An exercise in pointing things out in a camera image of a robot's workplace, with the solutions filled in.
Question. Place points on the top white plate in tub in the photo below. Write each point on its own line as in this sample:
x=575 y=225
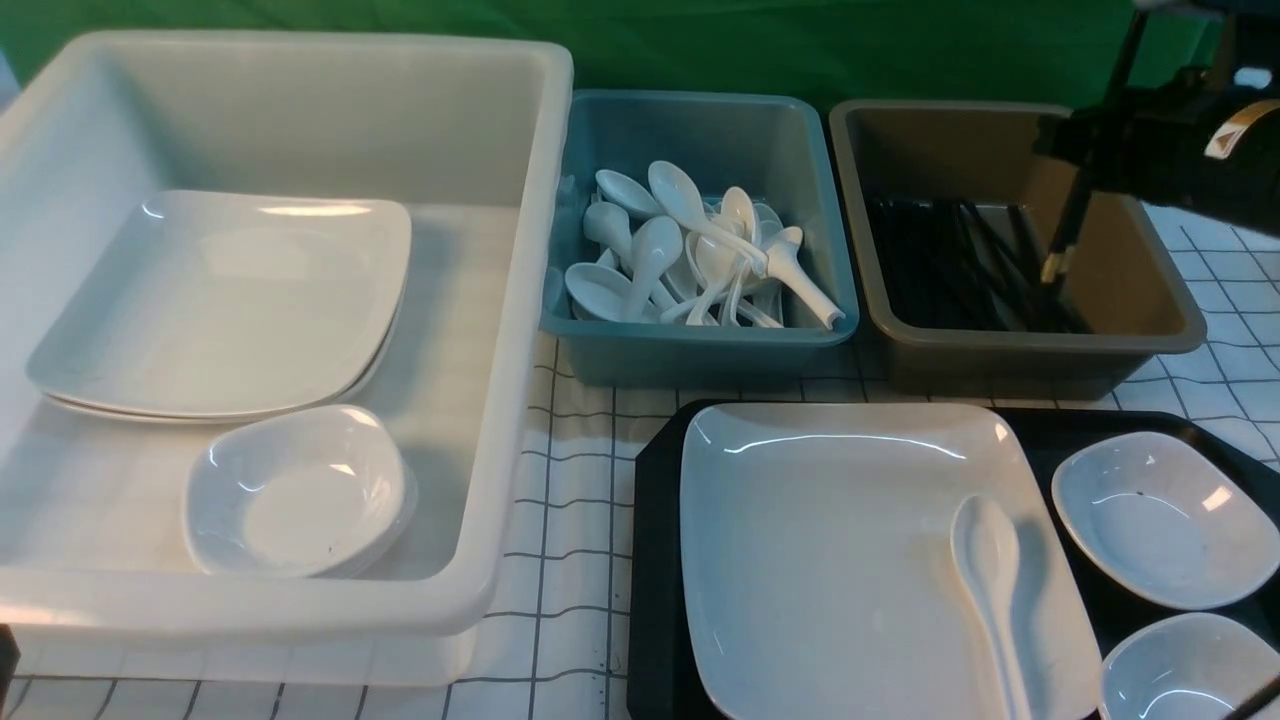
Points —
x=211 y=306

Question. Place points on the white spoon front left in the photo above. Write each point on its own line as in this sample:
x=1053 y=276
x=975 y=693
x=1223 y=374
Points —
x=604 y=293

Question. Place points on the brown plastic bin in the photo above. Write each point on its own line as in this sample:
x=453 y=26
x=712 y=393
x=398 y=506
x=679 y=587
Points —
x=1122 y=279

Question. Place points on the black serving tray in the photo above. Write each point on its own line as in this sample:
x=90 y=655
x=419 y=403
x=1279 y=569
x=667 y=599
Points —
x=663 y=682

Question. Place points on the white grid tablecloth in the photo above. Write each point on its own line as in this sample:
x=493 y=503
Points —
x=554 y=645

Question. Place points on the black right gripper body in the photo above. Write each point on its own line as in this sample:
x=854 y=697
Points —
x=1209 y=149

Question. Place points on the white bowl in tub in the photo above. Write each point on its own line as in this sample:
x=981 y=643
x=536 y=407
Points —
x=323 y=492

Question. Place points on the lower white plate in tub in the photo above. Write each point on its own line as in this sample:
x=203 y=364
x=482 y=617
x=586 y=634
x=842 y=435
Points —
x=351 y=391

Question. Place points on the white spoon far left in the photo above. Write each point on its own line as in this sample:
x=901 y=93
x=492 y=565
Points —
x=646 y=253

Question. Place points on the white ceramic spoon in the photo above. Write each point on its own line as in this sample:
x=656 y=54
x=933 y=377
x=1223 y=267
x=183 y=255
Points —
x=986 y=551

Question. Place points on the large white square plate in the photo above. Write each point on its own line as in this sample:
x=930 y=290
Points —
x=818 y=574

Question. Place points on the teal plastic bin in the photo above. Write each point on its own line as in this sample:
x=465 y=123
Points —
x=772 y=146

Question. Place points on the white spoon long handle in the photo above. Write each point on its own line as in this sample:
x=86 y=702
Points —
x=678 y=195

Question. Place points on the pile of black chopsticks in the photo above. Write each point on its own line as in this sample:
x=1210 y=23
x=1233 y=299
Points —
x=956 y=265

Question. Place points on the white plate in tub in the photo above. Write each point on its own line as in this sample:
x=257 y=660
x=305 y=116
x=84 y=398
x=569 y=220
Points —
x=211 y=306
x=351 y=391

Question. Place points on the white bowl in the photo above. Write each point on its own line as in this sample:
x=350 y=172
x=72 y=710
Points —
x=1161 y=520
x=323 y=492
x=1196 y=665

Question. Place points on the black chopstick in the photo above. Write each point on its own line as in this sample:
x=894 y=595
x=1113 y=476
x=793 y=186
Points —
x=1066 y=236

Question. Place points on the large white plastic tub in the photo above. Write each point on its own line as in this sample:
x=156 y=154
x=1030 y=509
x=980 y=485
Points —
x=468 y=133

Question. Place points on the green cloth backdrop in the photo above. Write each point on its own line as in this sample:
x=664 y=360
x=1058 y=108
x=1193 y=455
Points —
x=825 y=52

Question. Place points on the white spoon right handle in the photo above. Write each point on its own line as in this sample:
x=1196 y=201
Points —
x=781 y=264

